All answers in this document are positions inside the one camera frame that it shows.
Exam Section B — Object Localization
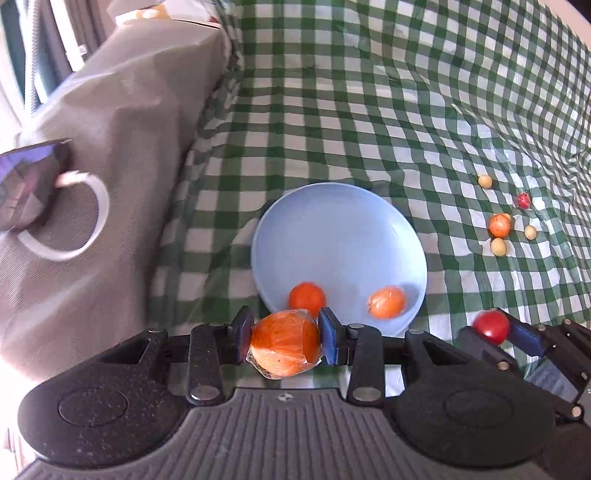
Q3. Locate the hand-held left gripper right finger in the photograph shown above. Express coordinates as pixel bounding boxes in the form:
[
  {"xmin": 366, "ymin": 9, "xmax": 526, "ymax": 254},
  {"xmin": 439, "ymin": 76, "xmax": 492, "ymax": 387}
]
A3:
[{"xmin": 318, "ymin": 305, "xmax": 467, "ymax": 408}]

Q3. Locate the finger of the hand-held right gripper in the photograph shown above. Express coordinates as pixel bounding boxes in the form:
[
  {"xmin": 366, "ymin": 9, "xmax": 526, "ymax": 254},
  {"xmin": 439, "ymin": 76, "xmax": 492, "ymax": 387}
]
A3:
[
  {"xmin": 508, "ymin": 320, "xmax": 591, "ymax": 365},
  {"xmin": 457, "ymin": 325, "xmax": 525, "ymax": 377}
]

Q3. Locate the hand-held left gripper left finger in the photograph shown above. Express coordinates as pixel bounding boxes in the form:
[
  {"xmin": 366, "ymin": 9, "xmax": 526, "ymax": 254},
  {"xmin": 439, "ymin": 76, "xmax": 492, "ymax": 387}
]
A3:
[{"xmin": 99, "ymin": 305, "xmax": 256, "ymax": 408}]

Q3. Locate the red plastic-wrapped tomato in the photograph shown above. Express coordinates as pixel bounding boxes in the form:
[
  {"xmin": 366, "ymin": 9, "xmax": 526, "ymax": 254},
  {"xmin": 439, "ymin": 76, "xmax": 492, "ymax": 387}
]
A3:
[{"xmin": 472, "ymin": 309, "xmax": 511, "ymax": 346}]

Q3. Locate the large plastic-wrapped orange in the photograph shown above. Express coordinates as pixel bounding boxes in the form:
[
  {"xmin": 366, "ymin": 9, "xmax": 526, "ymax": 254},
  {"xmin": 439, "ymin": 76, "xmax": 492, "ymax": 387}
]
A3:
[{"xmin": 247, "ymin": 308, "xmax": 324, "ymax": 381}]

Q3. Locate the deep orange mandarin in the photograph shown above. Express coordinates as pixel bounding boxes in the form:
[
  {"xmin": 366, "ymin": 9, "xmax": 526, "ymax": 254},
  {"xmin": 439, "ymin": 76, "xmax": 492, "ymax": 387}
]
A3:
[{"xmin": 288, "ymin": 281, "xmax": 328, "ymax": 319}]

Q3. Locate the pale plastic-wrapped orange mandarin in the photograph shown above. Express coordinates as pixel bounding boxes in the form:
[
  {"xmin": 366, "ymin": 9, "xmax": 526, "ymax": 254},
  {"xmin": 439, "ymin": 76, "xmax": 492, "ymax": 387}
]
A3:
[{"xmin": 367, "ymin": 286, "xmax": 408, "ymax": 320}]

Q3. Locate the light blue plate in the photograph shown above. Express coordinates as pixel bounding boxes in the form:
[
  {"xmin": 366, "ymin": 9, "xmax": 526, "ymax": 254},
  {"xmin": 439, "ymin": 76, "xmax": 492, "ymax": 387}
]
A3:
[{"xmin": 250, "ymin": 182, "xmax": 428, "ymax": 337}]

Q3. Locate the orange-red fruit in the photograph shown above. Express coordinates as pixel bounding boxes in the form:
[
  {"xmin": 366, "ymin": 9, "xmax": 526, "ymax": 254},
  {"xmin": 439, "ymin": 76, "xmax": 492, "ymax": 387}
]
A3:
[{"xmin": 488, "ymin": 213, "xmax": 512, "ymax": 239}]

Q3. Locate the green white checked cloth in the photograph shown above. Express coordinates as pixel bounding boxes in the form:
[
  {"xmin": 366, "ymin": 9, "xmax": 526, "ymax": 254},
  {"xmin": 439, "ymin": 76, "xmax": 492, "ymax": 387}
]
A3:
[{"xmin": 148, "ymin": 0, "xmax": 591, "ymax": 407}]

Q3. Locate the grey cushion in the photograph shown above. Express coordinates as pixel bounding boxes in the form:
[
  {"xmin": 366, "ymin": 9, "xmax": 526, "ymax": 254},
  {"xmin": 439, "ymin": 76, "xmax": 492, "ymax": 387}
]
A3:
[{"xmin": 0, "ymin": 18, "xmax": 241, "ymax": 398}]

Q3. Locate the black smartphone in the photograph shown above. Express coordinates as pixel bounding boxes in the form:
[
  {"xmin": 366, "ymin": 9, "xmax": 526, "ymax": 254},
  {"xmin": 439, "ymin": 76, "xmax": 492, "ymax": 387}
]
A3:
[{"xmin": 0, "ymin": 138, "xmax": 72, "ymax": 232}]

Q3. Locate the white printed pillow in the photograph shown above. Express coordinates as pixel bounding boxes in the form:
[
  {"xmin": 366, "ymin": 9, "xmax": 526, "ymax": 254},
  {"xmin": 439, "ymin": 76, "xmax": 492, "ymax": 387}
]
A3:
[{"xmin": 108, "ymin": 0, "xmax": 232, "ymax": 33}]

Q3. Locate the teal curtain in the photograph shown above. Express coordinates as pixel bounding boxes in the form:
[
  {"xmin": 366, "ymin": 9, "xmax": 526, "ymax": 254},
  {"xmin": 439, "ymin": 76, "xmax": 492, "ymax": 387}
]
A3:
[{"xmin": 0, "ymin": 0, "xmax": 28, "ymax": 109}]

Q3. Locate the white charging cable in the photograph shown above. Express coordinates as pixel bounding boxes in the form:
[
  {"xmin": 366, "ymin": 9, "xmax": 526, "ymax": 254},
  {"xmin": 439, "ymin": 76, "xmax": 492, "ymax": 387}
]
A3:
[{"xmin": 18, "ymin": 170, "xmax": 110, "ymax": 263}]

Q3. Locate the white ribbed hose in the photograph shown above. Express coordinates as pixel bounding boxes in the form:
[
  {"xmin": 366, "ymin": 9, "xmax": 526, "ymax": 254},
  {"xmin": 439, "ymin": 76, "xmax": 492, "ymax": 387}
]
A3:
[{"xmin": 21, "ymin": 0, "xmax": 51, "ymax": 114}]

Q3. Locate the grey door frame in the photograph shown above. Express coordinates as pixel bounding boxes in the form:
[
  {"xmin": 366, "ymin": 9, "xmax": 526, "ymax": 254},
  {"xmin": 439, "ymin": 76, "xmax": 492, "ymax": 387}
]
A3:
[{"xmin": 46, "ymin": 0, "xmax": 112, "ymax": 70}]

